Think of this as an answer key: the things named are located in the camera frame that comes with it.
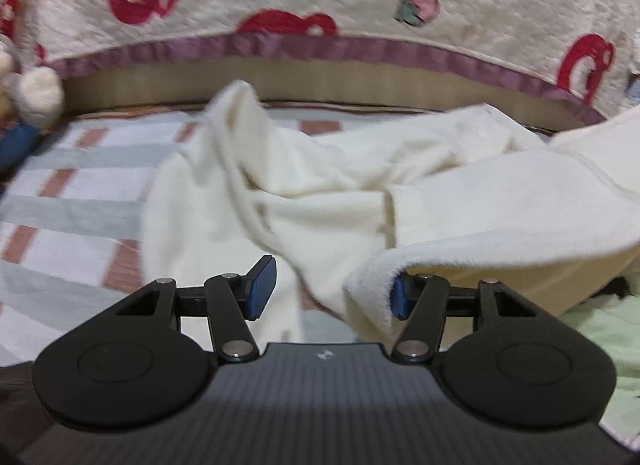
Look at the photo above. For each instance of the tan mattress side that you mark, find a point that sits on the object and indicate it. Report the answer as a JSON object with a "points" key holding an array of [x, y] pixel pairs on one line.
{"points": [[320, 85]]}

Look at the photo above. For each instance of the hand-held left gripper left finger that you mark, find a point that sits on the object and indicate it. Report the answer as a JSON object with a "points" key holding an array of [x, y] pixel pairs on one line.
{"points": [[260, 289]]}

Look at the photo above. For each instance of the plaid bed sheet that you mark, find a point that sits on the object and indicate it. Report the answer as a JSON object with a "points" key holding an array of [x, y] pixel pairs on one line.
{"points": [[75, 205]]}

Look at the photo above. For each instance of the white plush toy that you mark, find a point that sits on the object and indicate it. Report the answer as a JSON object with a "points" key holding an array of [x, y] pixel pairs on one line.
{"points": [[37, 92]]}

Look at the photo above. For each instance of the blue cloth item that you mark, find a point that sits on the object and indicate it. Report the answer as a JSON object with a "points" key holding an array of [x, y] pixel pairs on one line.
{"points": [[15, 147]]}

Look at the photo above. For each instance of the cream fleece garment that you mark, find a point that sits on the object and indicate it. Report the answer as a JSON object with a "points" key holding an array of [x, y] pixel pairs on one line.
{"points": [[320, 205]]}

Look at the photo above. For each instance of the dark cloth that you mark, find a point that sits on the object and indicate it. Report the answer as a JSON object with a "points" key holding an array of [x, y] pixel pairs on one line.
{"points": [[17, 405]]}

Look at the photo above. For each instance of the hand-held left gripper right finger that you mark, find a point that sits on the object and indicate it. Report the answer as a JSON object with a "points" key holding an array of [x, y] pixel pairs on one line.
{"points": [[400, 296]]}

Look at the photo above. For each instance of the light green cloth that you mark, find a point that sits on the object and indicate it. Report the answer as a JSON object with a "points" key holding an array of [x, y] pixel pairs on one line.
{"points": [[617, 340]]}

